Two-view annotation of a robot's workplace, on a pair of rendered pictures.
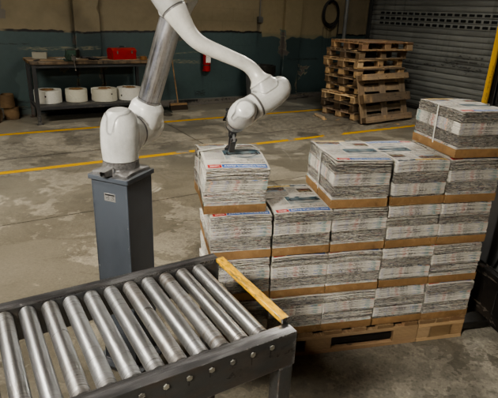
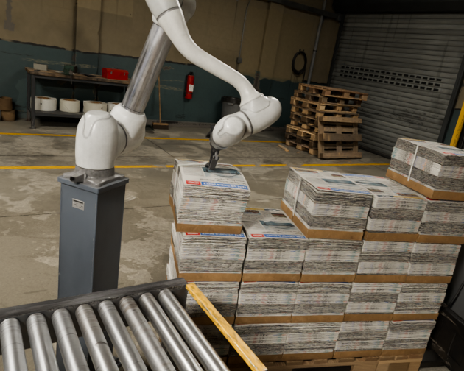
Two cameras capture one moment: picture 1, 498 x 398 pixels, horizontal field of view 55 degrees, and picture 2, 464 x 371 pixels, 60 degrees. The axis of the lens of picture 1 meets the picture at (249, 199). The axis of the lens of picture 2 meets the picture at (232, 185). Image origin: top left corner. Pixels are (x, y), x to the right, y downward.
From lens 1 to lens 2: 0.40 m
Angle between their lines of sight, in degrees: 5
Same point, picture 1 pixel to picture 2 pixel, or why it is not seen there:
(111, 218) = (76, 226)
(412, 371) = not seen: outside the picture
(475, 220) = (443, 262)
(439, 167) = (415, 207)
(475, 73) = (417, 126)
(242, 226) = (215, 247)
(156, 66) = (144, 73)
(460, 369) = not seen: outside the picture
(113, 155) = (87, 160)
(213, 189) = (188, 207)
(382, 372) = not seen: outside the picture
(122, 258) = (84, 270)
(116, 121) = (94, 124)
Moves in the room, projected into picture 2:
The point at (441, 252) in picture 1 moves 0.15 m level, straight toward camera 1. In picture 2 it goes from (408, 290) to (407, 304)
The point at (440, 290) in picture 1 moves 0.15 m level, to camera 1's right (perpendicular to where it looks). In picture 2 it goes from (403, 328) to (430, 332)
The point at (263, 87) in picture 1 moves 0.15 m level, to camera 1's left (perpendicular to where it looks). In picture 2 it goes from (254, 105) to (214, 99)
